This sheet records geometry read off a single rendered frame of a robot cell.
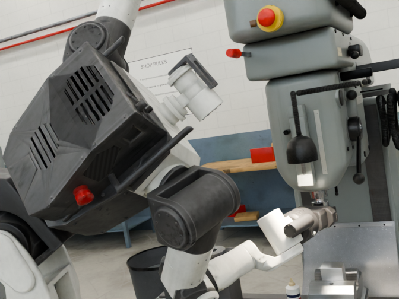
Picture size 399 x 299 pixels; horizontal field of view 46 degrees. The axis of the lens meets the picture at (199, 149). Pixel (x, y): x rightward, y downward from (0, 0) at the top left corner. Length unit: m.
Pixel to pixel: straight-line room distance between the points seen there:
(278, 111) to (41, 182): 0.66
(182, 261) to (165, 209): 0.17
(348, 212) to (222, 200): 0.97
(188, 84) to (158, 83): 5.41
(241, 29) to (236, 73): 4.73
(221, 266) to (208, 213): 0.31
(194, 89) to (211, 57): 5.06
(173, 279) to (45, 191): 0.32
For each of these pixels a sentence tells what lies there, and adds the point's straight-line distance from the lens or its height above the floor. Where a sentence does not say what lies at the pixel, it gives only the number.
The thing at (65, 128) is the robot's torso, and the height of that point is 1.59.
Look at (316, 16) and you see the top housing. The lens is 1.14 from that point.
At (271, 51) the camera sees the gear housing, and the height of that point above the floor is 1.70.
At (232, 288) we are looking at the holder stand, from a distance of 1.51.
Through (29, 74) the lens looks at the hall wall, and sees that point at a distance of 7.79.
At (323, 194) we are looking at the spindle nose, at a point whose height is 1.29.
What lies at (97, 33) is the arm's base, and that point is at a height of 1.78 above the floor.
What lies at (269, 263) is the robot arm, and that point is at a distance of 1.14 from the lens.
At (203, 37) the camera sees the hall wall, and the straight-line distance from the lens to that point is 6.08.
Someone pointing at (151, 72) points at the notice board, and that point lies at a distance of 6.43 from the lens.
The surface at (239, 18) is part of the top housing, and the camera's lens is 1.18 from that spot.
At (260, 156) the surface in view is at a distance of 5.26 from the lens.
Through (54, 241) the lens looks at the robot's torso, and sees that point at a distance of 1.01.
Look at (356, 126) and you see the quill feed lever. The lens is 1.35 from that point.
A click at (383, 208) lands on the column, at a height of 1.14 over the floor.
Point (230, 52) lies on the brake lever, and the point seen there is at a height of 1.70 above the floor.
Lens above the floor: 1.58
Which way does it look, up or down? 5 degrees down
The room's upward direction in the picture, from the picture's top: 9 degrees counter-clockwise
